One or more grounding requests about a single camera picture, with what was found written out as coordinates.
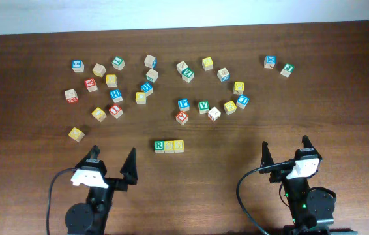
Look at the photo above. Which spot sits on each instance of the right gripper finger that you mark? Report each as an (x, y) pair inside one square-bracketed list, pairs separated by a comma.
[(266, 159), (307, 145)]

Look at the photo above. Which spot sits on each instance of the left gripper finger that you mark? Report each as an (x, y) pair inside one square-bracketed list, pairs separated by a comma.
[(129, 168), (92, 156)]

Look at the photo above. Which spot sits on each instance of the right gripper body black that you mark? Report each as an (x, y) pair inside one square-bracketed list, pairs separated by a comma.
[(295, 183)]

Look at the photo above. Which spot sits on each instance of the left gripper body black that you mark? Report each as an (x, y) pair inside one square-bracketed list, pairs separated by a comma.
[(100, 194)]

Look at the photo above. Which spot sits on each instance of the green R block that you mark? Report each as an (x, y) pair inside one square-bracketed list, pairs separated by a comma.
[(159, 146)]

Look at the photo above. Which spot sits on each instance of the yellow S block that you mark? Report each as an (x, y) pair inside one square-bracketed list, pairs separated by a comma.
[(169, 146)]

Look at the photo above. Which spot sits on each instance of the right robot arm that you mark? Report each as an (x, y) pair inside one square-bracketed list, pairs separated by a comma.
[(311, 208)]

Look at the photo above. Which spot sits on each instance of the yellow block near arm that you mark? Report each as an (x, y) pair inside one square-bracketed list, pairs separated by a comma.
[(76, 134)]

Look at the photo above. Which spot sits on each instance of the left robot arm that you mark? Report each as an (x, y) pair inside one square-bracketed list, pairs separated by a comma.
[(91, 216)]

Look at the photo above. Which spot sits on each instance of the red I block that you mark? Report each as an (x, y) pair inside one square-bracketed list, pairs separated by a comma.
[(116, 111)]

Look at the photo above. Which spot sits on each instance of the blue H block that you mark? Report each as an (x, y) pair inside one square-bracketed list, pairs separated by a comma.
[(116, 96)]

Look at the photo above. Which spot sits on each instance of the wooden block red side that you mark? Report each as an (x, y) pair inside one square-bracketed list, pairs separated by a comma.
[(71, 96)]

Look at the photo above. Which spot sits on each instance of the blue I block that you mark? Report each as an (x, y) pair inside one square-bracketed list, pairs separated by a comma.
[(242, 101)]

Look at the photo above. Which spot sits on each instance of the red block upper left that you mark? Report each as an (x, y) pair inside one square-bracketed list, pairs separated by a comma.
[(91, 85)]

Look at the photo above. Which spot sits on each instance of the white X block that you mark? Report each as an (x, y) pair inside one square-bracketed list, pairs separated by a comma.
[(214, 113)]

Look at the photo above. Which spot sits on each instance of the red V block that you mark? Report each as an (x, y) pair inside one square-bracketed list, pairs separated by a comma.
[(182, 117)]

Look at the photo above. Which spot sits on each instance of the green J block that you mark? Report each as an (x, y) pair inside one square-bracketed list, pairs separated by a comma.
[(287, 70)]

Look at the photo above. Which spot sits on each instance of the plain wooden block upper left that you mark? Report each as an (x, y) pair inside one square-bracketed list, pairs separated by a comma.
[(99, 70)]

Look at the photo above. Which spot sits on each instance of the plain wooden block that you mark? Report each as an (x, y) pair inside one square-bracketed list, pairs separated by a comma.
[(99, 70), (181, 66)]

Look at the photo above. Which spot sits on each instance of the green V block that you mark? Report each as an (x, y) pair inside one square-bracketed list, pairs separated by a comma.
[(203, 107)]

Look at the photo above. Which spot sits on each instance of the blue block centre left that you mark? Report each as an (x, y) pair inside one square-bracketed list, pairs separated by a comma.
[(147, 88)]

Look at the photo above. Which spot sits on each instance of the blue P block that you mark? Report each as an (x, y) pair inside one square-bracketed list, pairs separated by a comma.
[(184, 105)]

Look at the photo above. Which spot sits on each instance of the blue S block far left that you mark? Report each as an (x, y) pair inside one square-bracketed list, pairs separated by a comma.
[(78, 66)]

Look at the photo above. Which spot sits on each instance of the blue X block far right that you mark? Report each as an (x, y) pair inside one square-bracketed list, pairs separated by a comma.
[(269, 61)]

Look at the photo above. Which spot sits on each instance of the green L block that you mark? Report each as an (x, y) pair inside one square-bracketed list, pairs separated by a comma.
[(118, 63)]

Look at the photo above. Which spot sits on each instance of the wooden block blue D front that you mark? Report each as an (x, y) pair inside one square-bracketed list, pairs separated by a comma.
[(223, 74)]

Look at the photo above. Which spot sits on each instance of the wooden block green side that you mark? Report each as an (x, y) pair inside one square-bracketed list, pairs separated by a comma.
[(152, 75)]

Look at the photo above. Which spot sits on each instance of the wooden block blue D side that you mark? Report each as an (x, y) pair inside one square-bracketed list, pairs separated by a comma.
[(150, 61)]

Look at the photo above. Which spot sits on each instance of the green Z block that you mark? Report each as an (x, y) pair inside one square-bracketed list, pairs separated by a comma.
[(187, 75)]

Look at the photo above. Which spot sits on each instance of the plain wooden block centre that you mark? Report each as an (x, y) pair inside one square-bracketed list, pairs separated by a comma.
[(181, 66)]

